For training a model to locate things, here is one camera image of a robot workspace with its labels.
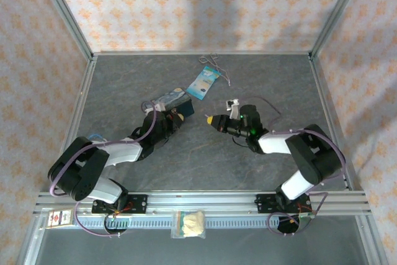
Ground starry night tin box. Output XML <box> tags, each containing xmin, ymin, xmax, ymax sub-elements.
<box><xmin>152</xmin><ymin>88</ymin><xmax>196</xmax><ymax>118</ymax></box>

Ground blue white snack packet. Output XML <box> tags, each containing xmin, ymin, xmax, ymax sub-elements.
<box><xmin>185</xmin><ymin>65</ymin><xmax>222</xmax><ymax>102</ymax></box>

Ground metal forceps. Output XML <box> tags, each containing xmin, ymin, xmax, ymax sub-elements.
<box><xmin>198</xmin><ymin>53</ymin><xmax>232</xmax><ymax>87</ymax></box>

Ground plastic bag with beige contents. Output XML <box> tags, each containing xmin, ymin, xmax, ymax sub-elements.
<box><xmin>171</xmin><ymin>210</ymin><xmax>207</xmax><ymax>240</ymax></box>

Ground red white label card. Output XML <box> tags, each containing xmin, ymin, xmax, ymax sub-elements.
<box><xmin>47</xmin><ymin>209</ymin><xmax>74</xmax><ymax>228</ymax></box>

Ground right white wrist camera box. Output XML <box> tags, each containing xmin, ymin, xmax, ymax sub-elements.
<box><xmin>225</xmin><ymin>98</ymin><xmax>241</xmax><ymax>120</ymax></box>

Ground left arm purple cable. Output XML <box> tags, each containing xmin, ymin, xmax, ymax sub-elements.
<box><xmin>48</xmin><ymin>99</ymin><xmax>166</xmax><ymax>238</ymax></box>

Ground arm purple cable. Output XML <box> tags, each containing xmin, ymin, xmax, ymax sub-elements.
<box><xmin>253</xmin><ymin>96</ymin><xmax>347</xmax><ymax>236</ymax></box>
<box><xmin>48</xmin><ymin>99</ymin><xmax>166</xmax><ymax>238</ymax></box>

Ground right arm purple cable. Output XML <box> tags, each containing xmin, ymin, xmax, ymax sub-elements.
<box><xmin>253</xmin><ymin>96</ymin><xmax>347</xmax><ymax>236</ymax></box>

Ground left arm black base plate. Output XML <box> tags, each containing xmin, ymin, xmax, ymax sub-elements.
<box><xmin>91</xmin><ymin>194</ymin><xmax>148</xmax><ymax>215</ymax></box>

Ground aluminium profile frame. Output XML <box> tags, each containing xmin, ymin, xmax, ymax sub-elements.
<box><xmin>17</xmin><ymin>0</ymin><xmax>390</xmax><ymax>265</ymax></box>

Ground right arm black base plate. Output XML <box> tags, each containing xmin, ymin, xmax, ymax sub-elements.
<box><xmin>254</xmin><ymin>193</ymin><xmax>313</xmax><ymax>215</ymax></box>

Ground grey slotted cable duct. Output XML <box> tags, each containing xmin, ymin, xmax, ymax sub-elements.
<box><xmin>73</xmin><ymin>215</ymin><xmax>282</xmax><ymax>230</ymax></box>

